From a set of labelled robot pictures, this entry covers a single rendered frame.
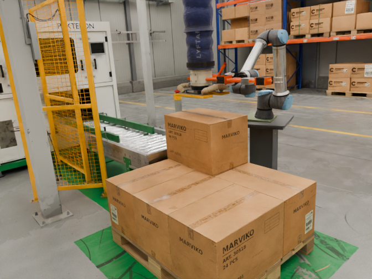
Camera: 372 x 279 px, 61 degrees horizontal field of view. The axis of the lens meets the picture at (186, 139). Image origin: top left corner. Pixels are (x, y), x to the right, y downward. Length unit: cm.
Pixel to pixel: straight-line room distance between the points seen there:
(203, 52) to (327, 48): 900
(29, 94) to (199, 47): 151
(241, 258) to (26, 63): 228
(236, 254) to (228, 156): 90
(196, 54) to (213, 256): 147
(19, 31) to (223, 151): 192
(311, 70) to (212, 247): 1012
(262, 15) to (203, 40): 846
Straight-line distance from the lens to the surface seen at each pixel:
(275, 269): 222
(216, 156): 237
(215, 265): 172
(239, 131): 250
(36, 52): 300
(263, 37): 295
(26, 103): 302
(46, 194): 324
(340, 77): 973
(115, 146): 326
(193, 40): 248
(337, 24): 975
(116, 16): 1287
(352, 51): 1097
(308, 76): 1151
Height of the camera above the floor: 146
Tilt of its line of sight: 16 degrees down
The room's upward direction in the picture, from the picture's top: 4 degrees counter-clockwise
